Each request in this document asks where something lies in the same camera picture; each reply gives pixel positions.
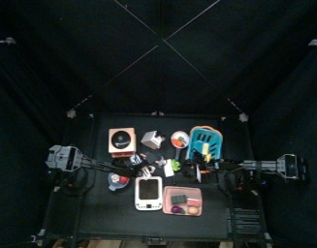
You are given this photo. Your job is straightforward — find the pink tray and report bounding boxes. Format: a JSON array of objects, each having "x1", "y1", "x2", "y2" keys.
[{"x1": 162, "y1": 185, "x2": 205, "y2": 217}]

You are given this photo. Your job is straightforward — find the white label sticker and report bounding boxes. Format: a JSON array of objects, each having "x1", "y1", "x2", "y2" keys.
[{"x1": 232, "y1": 206, "x2": 262, "y2": 240}]

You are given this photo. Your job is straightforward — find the yellow toy in rack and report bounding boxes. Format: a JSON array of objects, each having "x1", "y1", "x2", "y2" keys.
[{"x1": 201, "y1": 142, "x2": 212, "y2": 158}]

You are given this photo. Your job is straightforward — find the white grey toy box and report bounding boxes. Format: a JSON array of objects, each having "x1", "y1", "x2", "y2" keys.
[{"x1": 139, "y1": 130, "x2": 166, "y2": 150}]

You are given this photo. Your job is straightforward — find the teal dish rack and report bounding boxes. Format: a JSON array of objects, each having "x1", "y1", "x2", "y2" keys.
[{"x1": 185, "y1": 125, "x2": 224, "y2": 169}]

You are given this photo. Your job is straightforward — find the white card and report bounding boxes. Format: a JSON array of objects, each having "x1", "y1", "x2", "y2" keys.
[{"x1": 162, "y1": 164, "x2": 177, "y2": 178}]

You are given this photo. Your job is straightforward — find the pink toy stove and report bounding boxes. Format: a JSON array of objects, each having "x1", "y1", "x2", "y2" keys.
[{"x1": 107, "y1": 127, "x2": 138, "y2": 159}]

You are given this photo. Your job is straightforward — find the white toy tablet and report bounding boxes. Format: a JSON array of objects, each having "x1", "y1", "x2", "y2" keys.
[{"x1": 134, "y1": 175, "x2": 165, "y2": 211}]

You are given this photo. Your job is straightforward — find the dark green block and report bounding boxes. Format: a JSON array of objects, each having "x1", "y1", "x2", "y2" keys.
[{"x1": 170, "y1": 194, "x2": 187, "y2": 205}]

